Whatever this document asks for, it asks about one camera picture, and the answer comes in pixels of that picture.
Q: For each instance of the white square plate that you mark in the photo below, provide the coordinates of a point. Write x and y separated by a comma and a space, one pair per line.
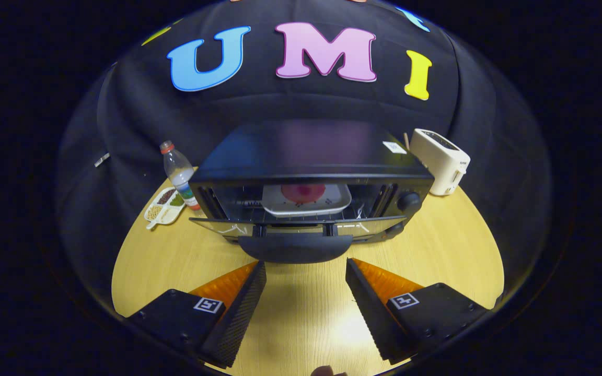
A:
335, 201

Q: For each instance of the wooden stick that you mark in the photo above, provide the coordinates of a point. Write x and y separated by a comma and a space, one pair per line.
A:
406, 141

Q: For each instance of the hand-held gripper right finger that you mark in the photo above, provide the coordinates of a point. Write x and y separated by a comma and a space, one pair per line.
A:
374, 318

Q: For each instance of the black toaster oven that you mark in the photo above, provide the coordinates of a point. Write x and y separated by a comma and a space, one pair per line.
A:
306, 151

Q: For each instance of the silver cloth clip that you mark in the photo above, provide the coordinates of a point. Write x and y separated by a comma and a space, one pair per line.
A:
102, 160

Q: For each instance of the pink sweet potato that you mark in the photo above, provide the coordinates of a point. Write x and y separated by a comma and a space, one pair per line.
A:
303, 192

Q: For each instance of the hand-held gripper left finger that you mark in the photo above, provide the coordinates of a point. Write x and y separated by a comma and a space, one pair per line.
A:
238, 318

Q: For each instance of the white divided snack tray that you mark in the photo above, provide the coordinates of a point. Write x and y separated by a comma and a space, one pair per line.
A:
162, 209

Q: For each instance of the clear plastic bottle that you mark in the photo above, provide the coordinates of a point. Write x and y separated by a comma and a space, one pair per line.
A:
178, 172

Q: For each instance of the white bread toaster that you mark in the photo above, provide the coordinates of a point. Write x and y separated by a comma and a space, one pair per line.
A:
439, 162

